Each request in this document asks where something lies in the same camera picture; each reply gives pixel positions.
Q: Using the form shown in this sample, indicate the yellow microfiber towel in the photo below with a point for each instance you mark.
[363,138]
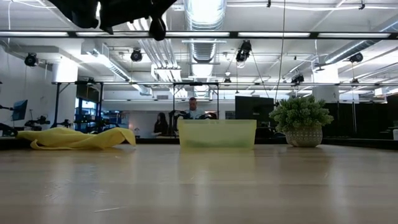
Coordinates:
[77,138]

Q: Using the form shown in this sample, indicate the yellow translucent plastic bin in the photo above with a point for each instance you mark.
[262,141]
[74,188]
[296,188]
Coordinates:
[217,130]

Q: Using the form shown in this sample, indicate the black background robot arm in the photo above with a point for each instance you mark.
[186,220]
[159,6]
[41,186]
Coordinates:
[178,115]
[208,116]
[38,122]

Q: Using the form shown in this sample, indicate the background monitor on arm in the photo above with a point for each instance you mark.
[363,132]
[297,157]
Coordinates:
[19,110]

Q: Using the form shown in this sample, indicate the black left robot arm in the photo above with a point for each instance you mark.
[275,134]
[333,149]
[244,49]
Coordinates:
[77,12]

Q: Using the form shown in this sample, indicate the black overhead crossbar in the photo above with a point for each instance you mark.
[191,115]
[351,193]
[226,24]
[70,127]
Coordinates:
[233,34]

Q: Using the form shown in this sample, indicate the person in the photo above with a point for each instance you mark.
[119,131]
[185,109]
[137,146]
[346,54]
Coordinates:
[193,107]
[161,124]

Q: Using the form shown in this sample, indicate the black monitor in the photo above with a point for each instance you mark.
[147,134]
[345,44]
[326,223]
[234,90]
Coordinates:
[253,109]

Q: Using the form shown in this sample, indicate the artificial plant in patterned pot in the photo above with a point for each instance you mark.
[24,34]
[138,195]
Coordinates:
[301,115]

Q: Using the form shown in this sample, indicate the black cabinet row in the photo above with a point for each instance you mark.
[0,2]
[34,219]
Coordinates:
[367,121]

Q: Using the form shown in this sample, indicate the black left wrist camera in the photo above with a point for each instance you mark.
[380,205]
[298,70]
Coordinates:
[157,29]

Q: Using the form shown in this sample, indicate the black hanging camera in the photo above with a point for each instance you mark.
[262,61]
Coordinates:
[31,59]
[136,55]
[298,79]
[356,58]
[244,51]

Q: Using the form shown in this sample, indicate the silver ventilation duct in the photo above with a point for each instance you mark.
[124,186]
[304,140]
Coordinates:
[203,12]

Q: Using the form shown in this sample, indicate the black background station frame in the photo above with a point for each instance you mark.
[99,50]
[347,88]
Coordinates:
[196,83]
[57,105]

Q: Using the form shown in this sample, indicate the black metal table frame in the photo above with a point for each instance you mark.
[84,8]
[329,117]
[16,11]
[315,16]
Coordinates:
[155,140]

